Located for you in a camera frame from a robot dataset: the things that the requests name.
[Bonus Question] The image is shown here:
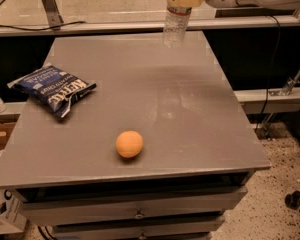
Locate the clear plastic water bottle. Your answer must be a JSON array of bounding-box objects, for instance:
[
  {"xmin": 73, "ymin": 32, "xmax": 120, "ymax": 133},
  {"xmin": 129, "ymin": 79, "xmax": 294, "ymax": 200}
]
[{"xmin": 163, "ymin": 0, "xmax": 192, "ymax": 48}]

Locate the grey drawer cabinet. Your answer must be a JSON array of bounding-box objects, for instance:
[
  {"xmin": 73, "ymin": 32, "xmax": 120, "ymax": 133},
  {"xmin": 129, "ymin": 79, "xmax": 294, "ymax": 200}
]
[{"xmin": 0, "ymin": 32, "xmax": 270, "ymax": 240}]

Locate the orange fruit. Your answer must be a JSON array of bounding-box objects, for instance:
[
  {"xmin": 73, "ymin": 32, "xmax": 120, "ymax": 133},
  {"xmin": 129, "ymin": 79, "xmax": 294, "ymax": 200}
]
[{"xmin": 115, "ymin": 131, "xmax": 143, "ymax": 158}]

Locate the blue potato chips bag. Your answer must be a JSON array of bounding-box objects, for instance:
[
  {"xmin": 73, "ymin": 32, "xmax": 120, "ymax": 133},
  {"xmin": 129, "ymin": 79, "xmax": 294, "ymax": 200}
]
[{"xmin": 7, "ymin": 64, "xmax": 97, "ymax": 118}]

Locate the black chair caster wheel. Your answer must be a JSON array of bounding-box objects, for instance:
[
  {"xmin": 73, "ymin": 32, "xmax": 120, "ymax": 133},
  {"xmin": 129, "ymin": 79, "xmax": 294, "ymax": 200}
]
[{"xmin": 285, "ymin": 191, "xmax": 300, "ymax": 210}]

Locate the grey drawer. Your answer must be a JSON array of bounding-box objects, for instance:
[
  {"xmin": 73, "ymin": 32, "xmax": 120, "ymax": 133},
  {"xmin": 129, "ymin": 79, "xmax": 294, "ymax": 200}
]
[
  {"xmin": 53, "ymin": 215, "xmax": 224, "ymax": 240},
  {"xmin": 20, "ymin": 186, "xmax": 247, "ymax": 226}
]

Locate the top grey drawer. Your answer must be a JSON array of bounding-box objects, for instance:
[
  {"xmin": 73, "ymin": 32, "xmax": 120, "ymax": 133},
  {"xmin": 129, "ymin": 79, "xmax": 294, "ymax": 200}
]
[{"xmin": 20, "ymin": 186, "xmax": 247, "ymax": 226}]

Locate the white printed box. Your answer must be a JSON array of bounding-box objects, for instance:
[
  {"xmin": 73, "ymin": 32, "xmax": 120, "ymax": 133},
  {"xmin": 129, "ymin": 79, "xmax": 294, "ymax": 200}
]
[{"xmin": 0, "ymin": 190, "xmax": 27, "ymax": 235}]

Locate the black hanging cable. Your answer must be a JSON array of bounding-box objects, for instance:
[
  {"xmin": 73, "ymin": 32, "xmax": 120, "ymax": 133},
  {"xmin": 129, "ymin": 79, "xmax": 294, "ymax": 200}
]
[{"xmin": 255, "ymin": 15, "xmax": 282, "ymax": 132}]

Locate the left metal bracket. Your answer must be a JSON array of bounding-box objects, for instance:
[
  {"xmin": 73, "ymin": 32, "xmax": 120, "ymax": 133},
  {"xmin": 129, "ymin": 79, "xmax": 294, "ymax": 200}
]
[{"xmin": 41, "ymin": 0, "xmax": 64, "ymax": 29}]

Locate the black cable on ledge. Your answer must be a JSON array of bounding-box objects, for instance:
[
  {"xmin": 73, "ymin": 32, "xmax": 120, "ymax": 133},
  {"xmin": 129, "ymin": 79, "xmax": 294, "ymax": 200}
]
[{"xmin": 0, "ymin": 20, "xmax": 88, "ymax": 32}]

